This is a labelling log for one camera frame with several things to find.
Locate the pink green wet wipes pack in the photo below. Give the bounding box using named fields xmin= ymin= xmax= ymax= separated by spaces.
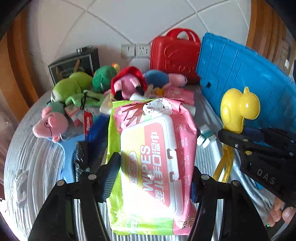
xmin=107 ymin=98 xmax=197 ymax=235

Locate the pink white medicine box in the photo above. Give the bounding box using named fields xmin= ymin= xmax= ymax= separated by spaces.
xmin=64 ymin=104 xmax=84 ymax=127

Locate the red toy suitcase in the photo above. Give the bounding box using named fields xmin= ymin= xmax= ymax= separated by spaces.
xmin=149 ymin=28 xmax=201 ymax=84

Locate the wall switch plate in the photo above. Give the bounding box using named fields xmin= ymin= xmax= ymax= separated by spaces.
xmin=120 ymin=44 xmax=136 ymax=59

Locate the pink pig plush green shirt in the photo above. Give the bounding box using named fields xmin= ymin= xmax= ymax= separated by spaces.
xmin=32 ymin=101 xmax=69 ymax=143

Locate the red Tylenol box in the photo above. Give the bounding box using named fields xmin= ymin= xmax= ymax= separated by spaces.
xmin=83 ymin=110 xmax=93 ymax=138

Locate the dark green plush toy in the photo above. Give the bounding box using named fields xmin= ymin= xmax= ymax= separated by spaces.
xmin=92 ymin=66 xmax=117 ymax=93

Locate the blue bodied pig plush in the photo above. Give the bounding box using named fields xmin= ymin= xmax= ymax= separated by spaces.
xmin=144 ymin=70 xmax=188 ymax=89

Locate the blue brush with bristles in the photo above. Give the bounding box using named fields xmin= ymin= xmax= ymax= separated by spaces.
xmin=58 ymin=115 xmax=109 ymax=183

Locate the yellow duck snowball clamp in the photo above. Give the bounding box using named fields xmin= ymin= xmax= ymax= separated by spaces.
xmin=213 ymin=86 xmax=260 ymax=183

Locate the blue plastic storage crate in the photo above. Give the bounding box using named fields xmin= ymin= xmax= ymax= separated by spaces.
xmin=196 ymin=33 xmax=295 ymax=133

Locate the pink tissue pack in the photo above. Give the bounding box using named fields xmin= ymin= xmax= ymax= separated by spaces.
xmin=164 ymin=87 xmax=195 ymax=105

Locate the light green frog plush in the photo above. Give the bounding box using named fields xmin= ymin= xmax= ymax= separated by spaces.
xmin=51 ymin=72 xmax=106 ymax=109

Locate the person right hand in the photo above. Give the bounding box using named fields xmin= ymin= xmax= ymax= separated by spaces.
xmin=267 ymin=197 xmax=296 ymax=227

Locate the wall power socket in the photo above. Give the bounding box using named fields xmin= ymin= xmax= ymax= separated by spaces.
xmin=135 ymin=43 xmax=151 ymax=58

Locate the white teal medicine box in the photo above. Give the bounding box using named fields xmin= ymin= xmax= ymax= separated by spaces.
xmin=197 ymin=125 xmax=217 ymax=149

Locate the red hooded pink plush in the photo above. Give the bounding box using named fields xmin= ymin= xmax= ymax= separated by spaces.
xmin=110 ymin=66 xmax=148 ymax=100

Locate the black gift box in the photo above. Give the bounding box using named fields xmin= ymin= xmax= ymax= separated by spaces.
xmin=48 ymin=45 xmax=100 ymax=85

